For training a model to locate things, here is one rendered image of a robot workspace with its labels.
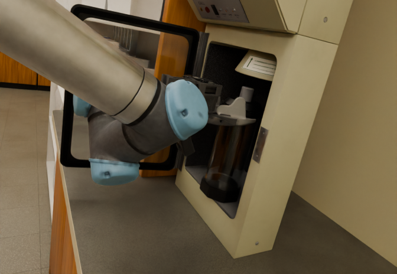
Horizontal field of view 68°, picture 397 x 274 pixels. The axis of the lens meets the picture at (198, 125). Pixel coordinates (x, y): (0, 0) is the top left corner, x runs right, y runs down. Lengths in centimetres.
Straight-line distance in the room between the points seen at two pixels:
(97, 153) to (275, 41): 37
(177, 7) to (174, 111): 49
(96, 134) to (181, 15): 45
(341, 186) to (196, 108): 69
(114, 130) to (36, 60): 16
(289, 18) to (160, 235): 51
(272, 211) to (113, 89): 46
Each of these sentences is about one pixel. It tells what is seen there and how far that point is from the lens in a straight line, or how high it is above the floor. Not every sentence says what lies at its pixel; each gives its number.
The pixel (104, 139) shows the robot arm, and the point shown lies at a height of 120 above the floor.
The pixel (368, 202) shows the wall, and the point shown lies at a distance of 96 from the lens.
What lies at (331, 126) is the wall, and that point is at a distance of 101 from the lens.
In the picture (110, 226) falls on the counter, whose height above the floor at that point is 94.
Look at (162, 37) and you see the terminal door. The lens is 76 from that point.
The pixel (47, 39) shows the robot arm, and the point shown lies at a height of 134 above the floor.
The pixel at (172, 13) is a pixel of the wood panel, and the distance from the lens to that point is 82.
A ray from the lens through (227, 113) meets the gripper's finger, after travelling 62.
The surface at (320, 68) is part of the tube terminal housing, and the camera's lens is 61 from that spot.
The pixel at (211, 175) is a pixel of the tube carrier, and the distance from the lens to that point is 70.
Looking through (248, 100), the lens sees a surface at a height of 126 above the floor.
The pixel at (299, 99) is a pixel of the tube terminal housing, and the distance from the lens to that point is 59.
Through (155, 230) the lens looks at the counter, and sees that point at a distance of 72.
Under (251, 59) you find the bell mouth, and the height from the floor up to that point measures 135.
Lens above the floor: 137
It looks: 16 degrees down
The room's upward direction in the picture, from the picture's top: 12 degrees clockwise
